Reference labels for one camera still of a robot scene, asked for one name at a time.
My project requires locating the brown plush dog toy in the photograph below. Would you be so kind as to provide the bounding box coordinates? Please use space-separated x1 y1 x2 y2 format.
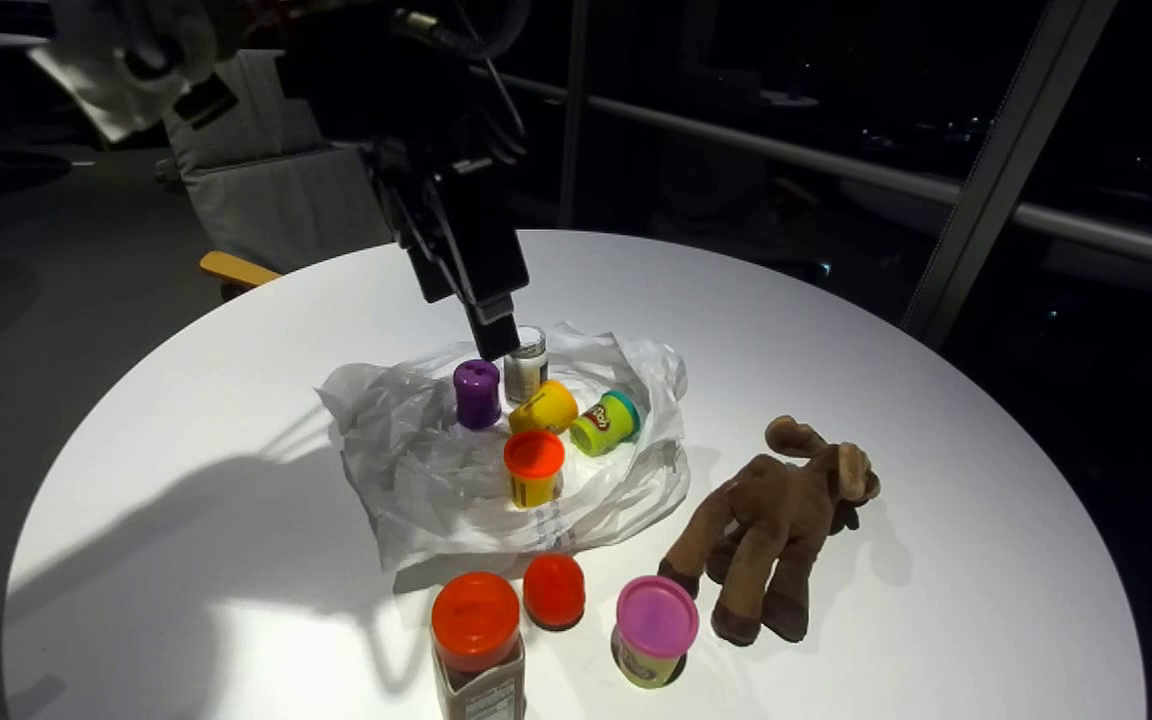
659 418 881 650

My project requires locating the metal railing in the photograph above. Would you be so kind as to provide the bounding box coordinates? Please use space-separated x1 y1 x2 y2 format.
510 0 1152 339

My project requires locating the spice jar with red lid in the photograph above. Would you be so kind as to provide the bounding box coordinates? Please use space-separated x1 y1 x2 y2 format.
430 574 529 720

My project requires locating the small red lid tub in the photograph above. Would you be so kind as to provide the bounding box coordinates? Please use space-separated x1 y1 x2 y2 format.
523 552 584 634

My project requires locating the pink lid play-doh tub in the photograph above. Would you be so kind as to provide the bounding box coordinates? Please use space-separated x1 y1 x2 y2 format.
612 578 699 690

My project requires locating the grey armchair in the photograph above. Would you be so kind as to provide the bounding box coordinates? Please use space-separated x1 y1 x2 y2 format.
163 53 396 271

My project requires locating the yellow play-doh tub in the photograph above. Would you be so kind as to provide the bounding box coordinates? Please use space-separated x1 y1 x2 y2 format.
509 382 581 434

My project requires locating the teal lid play-doh tub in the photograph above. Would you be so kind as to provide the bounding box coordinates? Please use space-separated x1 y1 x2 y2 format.
572 390 638 455

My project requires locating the purple play-doh tub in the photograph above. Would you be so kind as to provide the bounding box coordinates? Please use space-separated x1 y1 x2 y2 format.
450 361 501 434

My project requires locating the white pill bottle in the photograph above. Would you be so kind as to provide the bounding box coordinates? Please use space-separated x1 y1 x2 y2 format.
502 325 546 406

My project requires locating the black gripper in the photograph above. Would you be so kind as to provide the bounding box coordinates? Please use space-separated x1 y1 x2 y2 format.
368 139 529 361

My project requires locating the orange lid play-doh tub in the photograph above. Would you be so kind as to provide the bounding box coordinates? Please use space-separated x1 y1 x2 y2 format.
502 434 565 510

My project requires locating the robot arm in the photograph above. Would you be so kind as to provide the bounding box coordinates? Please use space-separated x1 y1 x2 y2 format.
31 0 531 361

